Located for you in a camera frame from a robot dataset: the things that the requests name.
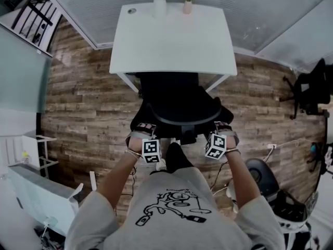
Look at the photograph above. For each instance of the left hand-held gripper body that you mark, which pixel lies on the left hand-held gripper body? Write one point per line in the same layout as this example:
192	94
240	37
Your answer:
151	151

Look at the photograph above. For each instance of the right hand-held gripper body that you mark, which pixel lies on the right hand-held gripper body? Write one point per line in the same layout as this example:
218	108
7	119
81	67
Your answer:
216	147

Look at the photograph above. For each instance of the black mesh office chair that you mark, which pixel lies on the black mesh office chair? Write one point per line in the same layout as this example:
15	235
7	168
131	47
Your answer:
182	105

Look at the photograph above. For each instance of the person's left forearm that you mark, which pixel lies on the person's left forearm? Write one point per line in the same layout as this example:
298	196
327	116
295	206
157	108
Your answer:
117	181

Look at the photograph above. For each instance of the person's right forearm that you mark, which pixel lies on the person's right forearm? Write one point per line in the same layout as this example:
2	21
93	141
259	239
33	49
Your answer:
240	178

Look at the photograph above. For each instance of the black high-back office chair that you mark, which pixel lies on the black high-back office chair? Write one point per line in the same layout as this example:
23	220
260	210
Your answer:
312	92

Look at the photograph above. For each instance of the person's right hand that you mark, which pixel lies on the person's right hand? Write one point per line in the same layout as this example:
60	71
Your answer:
230	145

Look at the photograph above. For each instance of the person's left hand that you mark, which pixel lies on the person's left hand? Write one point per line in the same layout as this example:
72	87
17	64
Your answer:
135	144

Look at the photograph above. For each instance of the person's white right shoe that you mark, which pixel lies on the person's white right shoe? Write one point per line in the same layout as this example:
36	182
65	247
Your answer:
175	141

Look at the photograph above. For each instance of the person's black trousers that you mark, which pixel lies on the person's black trousers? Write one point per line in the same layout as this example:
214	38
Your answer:
179	160

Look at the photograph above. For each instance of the black round stool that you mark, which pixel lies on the black round stool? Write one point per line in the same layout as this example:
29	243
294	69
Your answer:
262	178

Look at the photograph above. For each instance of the white table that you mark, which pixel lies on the white table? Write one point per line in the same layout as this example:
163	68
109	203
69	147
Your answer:
92	181

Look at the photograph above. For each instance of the person's grey printed shirt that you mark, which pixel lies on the person's grey printed shirt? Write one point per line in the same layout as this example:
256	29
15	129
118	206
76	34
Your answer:
177	230

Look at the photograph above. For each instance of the white desk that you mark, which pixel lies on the white desk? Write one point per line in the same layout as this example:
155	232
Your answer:
171	43

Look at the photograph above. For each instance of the beige wooden table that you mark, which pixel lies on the beige wooden table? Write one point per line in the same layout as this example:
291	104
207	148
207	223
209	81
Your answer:
326	107

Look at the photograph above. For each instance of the white metal rack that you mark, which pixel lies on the white metal rack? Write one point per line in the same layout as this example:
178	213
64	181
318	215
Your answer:
31	144

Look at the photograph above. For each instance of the white radiator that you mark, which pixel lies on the white radiator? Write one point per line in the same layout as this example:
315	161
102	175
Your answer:
10	150

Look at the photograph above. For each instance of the white flower vase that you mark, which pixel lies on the white flower vase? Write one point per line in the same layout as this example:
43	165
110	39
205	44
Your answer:
160	8

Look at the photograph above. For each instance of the frosted glass door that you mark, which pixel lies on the frosted glass door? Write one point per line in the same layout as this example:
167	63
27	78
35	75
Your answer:
23	74

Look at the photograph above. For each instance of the black metal railing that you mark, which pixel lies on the black metal railing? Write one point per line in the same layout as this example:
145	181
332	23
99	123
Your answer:
39	12

